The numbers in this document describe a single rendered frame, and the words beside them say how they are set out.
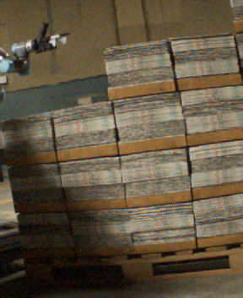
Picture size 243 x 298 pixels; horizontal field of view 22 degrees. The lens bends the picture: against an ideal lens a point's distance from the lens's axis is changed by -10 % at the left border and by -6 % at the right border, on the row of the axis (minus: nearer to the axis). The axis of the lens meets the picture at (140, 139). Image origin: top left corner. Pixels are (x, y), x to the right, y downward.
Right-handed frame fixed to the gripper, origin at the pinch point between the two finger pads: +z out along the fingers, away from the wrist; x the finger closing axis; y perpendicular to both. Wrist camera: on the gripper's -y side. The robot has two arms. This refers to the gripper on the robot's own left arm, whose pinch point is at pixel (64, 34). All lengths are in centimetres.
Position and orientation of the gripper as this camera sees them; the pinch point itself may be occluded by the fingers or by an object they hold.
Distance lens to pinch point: 337.7
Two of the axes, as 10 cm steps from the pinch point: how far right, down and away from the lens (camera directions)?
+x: -4.2, 2.4, -8.8
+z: 8.9, -1.0, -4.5
